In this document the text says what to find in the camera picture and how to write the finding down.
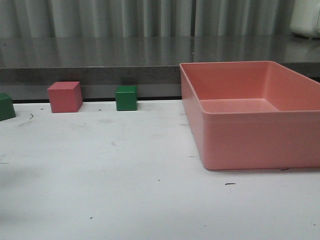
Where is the green cube block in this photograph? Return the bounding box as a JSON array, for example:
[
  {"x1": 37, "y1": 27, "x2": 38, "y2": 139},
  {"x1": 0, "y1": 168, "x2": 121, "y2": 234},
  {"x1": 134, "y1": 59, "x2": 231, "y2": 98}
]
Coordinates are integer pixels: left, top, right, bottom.
[{"x1": 115, "y1": 85, "x2": 138, "y2": 111}]

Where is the green block at left edge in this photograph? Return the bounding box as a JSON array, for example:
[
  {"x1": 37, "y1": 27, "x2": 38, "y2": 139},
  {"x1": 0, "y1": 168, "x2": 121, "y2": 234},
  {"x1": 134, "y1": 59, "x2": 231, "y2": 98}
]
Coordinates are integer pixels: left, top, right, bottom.
[{"x1": 0, "y1": 92, "x2": 16, "y2": 121}]

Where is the pink plastic bin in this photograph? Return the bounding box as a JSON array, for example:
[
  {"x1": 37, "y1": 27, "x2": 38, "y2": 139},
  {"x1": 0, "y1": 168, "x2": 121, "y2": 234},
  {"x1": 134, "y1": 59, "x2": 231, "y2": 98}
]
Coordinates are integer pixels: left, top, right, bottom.
[{"x1": 180, "y1": 61, "x2": 320, "y2": 170}]

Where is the dark grey counter shelf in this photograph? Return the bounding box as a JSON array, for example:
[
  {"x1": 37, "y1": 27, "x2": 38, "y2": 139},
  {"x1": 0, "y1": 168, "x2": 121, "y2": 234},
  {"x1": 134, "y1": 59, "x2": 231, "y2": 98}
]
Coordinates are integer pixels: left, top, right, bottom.
[{"x1": 0, "y1": 35, "x2": 320, "y2": 102}]

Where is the pink cube block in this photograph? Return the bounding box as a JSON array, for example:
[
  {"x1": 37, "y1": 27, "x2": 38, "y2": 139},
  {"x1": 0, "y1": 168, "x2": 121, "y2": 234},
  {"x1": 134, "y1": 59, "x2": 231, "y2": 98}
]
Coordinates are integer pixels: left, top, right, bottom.
[{"x1": 47, "y1": 81, "x2": 83, "y2": 113}]

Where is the white appliance in background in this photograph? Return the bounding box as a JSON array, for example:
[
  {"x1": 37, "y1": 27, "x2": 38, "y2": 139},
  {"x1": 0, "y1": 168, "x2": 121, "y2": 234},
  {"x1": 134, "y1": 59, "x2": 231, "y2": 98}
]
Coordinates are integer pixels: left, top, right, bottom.
[{"x1": 289, "y1": 0, "x2": 320, "y2": 39}]

